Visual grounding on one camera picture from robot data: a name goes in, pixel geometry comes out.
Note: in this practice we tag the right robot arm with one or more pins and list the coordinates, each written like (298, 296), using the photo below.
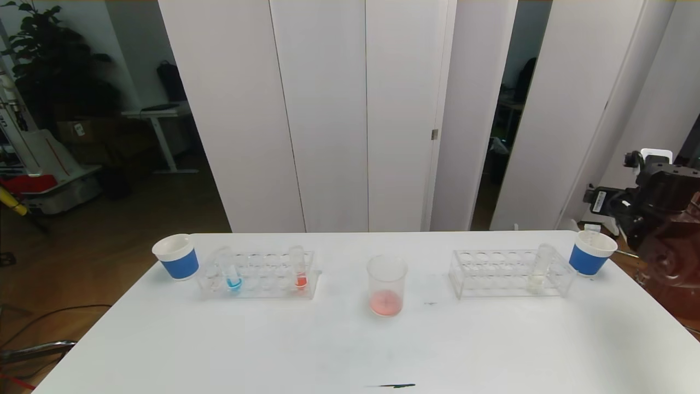
(670, 186)

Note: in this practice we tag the test tube with pale yellow pigment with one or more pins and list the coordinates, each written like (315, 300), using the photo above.
(537, 280)

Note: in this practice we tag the paper cup with blue band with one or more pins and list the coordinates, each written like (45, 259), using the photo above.
(586, 261)
(179, 264)

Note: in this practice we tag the black backpack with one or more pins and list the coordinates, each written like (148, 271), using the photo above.
(171, 83)

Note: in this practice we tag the metal chair leg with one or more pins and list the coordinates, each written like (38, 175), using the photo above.
(44, 350)

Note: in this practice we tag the grey metal rod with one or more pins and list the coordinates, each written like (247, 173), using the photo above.
(629, 255)

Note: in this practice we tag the dark green potted plant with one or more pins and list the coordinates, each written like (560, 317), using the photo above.
(49, 65)

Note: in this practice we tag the test tube with blue pigment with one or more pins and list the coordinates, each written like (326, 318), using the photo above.
(234, 283)

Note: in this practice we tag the white machine column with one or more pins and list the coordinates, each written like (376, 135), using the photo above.
(13, 120)

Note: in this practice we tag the white partition panel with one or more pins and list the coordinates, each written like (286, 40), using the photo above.
(402, 109)
(563, 109)
(229, 109)
(328, 109)
(470, 109)
(617, 109)
(661, 82)

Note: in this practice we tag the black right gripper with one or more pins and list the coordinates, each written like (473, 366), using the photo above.
(600, 201)

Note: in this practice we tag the white machine base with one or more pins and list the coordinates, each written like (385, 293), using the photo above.
(60, 164)

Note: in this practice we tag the brown metal stand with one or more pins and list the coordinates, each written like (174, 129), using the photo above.
(678, 306)

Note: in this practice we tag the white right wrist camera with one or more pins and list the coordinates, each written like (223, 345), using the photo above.
(656, 155)

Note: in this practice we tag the clear acrylic test tube rack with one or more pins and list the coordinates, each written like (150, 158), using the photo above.
(506, 273)
(268, 266)

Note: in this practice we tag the white standing desk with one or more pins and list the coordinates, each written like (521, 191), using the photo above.
(158, 114)

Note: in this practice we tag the clear plastic beaker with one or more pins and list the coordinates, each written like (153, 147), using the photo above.
(387, 303)

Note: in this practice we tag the white partition foot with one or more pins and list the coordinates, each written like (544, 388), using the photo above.
(607, 225)

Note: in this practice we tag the brown cardboard box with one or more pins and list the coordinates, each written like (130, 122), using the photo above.
(82, 133)

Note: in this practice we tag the yellow tool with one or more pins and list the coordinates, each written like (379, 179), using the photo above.
(13, 202)

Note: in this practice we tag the test tube with red pigment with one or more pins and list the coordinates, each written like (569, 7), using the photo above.
(591, 232)
(300, 281)

